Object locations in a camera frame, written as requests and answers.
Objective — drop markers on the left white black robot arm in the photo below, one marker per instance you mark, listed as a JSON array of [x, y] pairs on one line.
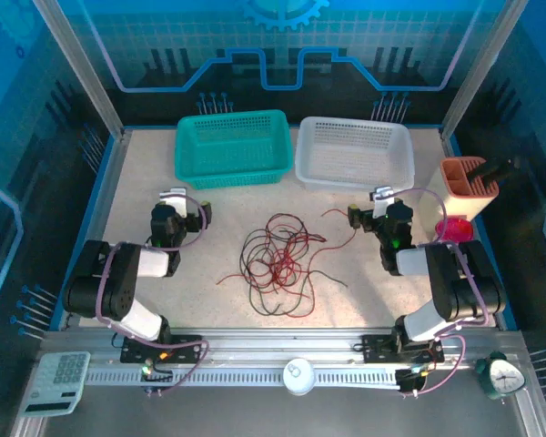
[[118, 296]]

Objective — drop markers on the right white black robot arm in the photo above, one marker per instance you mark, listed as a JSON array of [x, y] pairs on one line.
[[450, 282]]

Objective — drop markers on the white plastic basket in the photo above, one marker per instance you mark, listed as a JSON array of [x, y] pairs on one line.
[[350, 155]]

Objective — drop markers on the teal plastic basket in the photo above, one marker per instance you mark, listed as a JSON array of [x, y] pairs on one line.
[[227, 155]]

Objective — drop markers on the pink plastic bowl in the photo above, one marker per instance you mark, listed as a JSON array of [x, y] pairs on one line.
[[457, 230]]

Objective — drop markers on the cream utensil holder terracotta top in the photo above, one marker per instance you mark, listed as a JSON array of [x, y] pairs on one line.
[[464, 200]]

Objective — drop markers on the green alarm clock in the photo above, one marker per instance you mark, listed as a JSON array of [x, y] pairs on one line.
[[502, 377]]

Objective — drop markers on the pale green calculator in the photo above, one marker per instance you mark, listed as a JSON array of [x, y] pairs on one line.
[[57, 382]]

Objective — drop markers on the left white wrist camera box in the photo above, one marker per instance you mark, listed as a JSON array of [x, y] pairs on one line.
[[173, 195]]

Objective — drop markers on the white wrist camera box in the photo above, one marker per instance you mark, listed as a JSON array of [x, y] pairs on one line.
[[173, 195], [384, 193]]

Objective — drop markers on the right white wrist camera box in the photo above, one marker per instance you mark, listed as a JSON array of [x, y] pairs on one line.
[[384, 193]]

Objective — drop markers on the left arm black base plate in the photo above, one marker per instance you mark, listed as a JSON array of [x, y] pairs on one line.
[[182, 341]]

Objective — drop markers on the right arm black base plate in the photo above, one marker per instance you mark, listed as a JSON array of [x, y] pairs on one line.
[[377, 348]]

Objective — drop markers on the aluminium mounting rail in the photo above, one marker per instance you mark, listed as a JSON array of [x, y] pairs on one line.
[[277, 341]]

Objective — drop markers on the aluminium frame post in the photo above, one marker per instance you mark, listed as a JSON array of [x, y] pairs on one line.
[[82, 68], [481, 68]]

